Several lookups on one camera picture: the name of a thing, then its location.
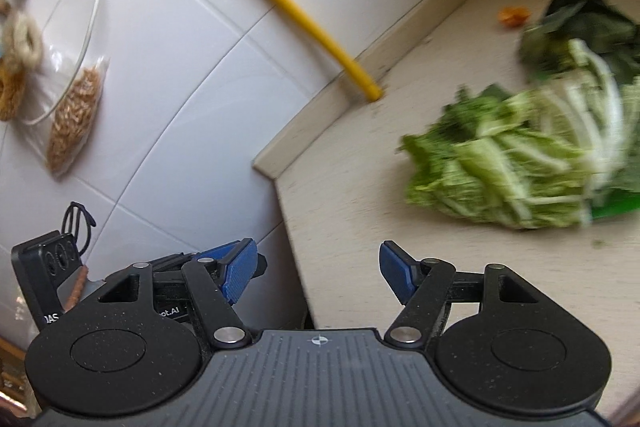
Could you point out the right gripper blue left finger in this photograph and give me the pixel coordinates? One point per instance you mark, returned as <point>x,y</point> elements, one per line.
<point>237,264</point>

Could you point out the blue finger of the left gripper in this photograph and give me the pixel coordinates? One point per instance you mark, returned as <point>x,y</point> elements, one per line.
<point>215,254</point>

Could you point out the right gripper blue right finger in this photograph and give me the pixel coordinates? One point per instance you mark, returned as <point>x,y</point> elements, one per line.
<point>402,273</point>

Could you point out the green napa cabbage leaves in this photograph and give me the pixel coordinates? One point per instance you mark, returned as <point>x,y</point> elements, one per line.
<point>539,158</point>

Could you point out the bag of dried grain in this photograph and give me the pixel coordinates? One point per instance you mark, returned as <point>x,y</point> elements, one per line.
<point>73,118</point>

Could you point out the green plastic wrapper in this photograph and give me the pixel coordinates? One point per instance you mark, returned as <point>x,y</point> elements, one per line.
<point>617,203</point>

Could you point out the small orange peel piece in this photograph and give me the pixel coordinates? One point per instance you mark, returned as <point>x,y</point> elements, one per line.
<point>514,16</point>

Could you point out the dark green leafy vegetable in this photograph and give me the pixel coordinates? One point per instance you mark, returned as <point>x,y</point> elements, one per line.
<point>604,29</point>

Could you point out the loofah scrubber blue handle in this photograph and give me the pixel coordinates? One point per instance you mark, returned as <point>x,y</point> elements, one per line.
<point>21,54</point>

